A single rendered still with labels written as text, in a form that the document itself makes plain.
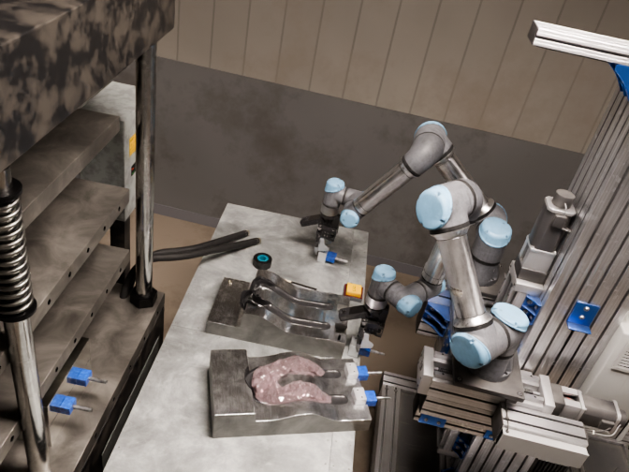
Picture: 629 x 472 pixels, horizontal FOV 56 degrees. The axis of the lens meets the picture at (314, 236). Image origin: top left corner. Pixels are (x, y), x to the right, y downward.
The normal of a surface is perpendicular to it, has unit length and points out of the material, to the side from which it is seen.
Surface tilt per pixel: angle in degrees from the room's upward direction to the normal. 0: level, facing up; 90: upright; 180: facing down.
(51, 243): 0
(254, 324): 90
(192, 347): 0
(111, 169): 90
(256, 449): 0
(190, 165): 90
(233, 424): 90
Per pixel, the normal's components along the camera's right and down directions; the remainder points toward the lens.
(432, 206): -0.79, 0.13
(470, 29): -0.17, 0.54
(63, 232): 0.17, -0.81
